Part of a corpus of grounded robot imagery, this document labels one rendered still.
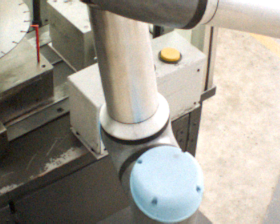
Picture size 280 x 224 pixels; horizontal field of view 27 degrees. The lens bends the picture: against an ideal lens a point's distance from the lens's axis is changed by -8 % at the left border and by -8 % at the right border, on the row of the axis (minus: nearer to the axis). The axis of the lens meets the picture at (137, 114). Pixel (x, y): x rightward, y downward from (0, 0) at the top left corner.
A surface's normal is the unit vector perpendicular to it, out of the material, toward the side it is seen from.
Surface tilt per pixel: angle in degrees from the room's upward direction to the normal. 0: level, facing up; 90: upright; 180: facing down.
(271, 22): 85
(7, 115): 90
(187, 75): 90
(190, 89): 90
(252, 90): 0
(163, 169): 7
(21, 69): 0
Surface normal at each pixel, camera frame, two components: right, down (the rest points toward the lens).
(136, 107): 0.20, 0.70
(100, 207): 0.60, 0.57
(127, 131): -0.16, 0.04
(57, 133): 0.03, -0.72
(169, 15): 0.03, 0.82
